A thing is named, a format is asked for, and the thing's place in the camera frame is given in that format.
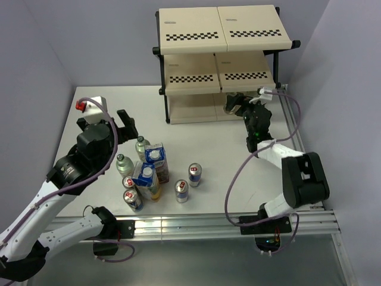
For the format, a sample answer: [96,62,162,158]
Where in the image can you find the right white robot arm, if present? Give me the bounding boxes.
[225,90,330,232]

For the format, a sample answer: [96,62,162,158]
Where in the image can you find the purple cable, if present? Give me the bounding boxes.
[0,97,118,248]
[223,91,301,254]

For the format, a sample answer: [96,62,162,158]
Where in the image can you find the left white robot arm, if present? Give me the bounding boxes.
[1,110,138,282]

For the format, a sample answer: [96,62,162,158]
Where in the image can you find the beige three-tier shelf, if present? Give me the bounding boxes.
[152,5,301,124]

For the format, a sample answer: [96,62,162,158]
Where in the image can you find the aluminium side rail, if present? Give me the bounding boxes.
[278,83,358,286]

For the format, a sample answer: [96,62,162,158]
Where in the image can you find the energy drink can hidden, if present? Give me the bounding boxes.
[122,176,138,191]

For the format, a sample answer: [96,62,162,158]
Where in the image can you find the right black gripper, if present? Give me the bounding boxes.
[226,93,266,136]

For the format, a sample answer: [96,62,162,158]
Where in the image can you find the blue carton maroon side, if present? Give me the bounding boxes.
[145,142,170,184]

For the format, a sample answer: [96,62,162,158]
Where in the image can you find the clear bottle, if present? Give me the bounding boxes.
[115,154,135,178]
[223,94,240,114]
[135,136,150,162]

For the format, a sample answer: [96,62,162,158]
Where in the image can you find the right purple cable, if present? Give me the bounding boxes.
[223,91,301,254]

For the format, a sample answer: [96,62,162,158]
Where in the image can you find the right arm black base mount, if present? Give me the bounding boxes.
[239,209,292,235]

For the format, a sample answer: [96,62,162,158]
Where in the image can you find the aluminium front rail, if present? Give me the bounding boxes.
[116,210,341,241]

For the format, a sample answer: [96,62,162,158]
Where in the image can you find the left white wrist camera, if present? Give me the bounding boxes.
[76,96,108,124]

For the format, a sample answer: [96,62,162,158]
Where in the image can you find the energy drink can right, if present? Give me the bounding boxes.
[188,163,202,188]

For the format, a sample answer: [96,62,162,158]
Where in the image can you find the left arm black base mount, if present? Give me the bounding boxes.
[98,220,135,240]

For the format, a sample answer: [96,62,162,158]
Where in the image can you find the energy drink can front-left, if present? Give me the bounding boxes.
[123,189,143,212]

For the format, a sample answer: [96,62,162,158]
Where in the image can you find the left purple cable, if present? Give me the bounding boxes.
[0,97,118,248]

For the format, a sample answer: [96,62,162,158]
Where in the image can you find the blue carton yellow side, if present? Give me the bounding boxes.
[132,161,161,202]

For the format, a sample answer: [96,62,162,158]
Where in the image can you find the energy drink can centre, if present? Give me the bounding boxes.
[174,179,189,203]

